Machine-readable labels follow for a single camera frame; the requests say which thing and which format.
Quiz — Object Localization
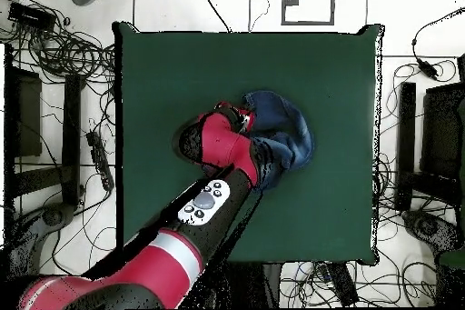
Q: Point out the blue denim jeans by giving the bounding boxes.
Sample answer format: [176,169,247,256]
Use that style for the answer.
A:
[242,90,316,192]

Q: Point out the dark green table cloth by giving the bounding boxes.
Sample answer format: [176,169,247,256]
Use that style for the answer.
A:
[111,21,385,265]

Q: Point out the black power strip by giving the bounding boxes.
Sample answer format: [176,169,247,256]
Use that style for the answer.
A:
[85,130,115,192]

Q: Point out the black oblong floor box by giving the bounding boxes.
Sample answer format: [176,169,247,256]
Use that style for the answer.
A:
[326,261,360,307]

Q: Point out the grey chair base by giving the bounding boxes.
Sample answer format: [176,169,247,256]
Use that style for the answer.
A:
[401,209,465,253]
[5,202,75,278]

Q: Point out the black electronics box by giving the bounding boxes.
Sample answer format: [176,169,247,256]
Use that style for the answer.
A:
[7,1,57,31]

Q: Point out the green object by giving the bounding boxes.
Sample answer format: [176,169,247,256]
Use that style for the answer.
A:
[437,247,465,271]

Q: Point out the thin black floor cable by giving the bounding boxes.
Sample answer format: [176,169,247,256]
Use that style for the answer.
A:
[247,0,271,33]

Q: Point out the black stand frame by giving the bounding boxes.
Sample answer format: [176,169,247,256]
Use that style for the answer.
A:
[394,82,465,213]
[3,43,86,209]

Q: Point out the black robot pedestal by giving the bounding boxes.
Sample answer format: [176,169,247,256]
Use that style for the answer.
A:
[217,262,282,308]

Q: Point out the black cable with adapter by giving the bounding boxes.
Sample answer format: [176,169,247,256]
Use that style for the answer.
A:
[411,6,465,81]

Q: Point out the tangled black cables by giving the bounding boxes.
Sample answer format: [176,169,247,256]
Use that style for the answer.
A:
[0,0,117,85]

